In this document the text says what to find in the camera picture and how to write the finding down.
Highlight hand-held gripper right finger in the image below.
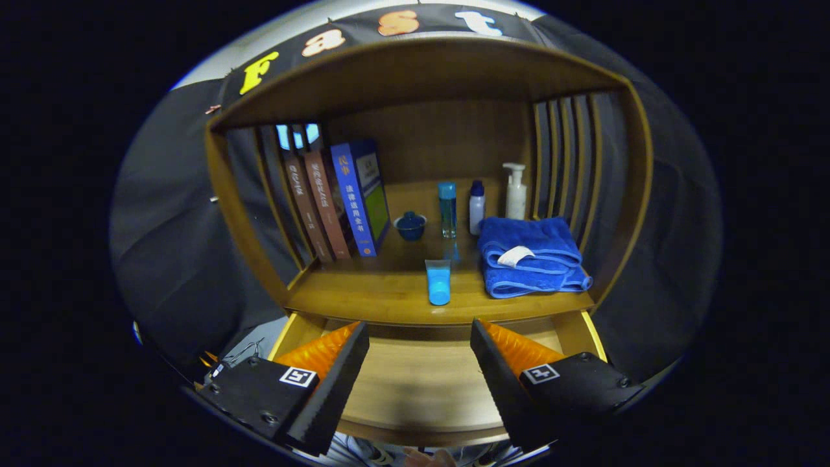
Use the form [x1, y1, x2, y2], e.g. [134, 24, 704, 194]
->
[470, 318, 646, 451]

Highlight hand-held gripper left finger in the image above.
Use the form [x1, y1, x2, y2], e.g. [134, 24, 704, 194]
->
[196, 321, 370, 457]

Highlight wooden drawer with black knob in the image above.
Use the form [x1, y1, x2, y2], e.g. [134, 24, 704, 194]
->
[267, 310, 609, 448]

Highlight blue and white tube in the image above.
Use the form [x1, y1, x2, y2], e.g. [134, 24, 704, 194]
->
[425, 259, 452, 306]

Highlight wooden countertop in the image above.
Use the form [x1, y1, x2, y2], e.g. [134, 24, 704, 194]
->
[285, 178, 596, 325]

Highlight wooden cabinet with shelf hutch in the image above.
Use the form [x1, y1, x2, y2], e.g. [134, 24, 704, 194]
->
[204, 36, 654, 448]

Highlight folded blue towel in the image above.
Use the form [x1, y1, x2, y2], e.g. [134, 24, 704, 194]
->
[478, 217, 593, 300]

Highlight white bottle with blue cap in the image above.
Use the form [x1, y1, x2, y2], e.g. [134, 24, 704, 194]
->
[469, 180, 486, 236]

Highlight teal glass bottle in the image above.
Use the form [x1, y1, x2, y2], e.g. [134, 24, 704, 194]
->
[437, 182, 458, 239]

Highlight dark blue lidded tea bowl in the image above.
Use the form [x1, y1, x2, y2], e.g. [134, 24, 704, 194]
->
[394, 211, 427, 242]

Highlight white pump bottle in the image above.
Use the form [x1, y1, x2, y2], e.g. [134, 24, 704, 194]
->
[503, 162, 528, 221]

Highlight dark brown book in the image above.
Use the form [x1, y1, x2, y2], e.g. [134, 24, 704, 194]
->
[281, 152, 333, 263]

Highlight thick blue book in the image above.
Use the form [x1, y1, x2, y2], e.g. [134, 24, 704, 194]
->
[330, 139, 392, 257]

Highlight black backdrop cloth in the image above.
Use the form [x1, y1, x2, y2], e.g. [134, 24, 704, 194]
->
[110, 3, 724, 383]

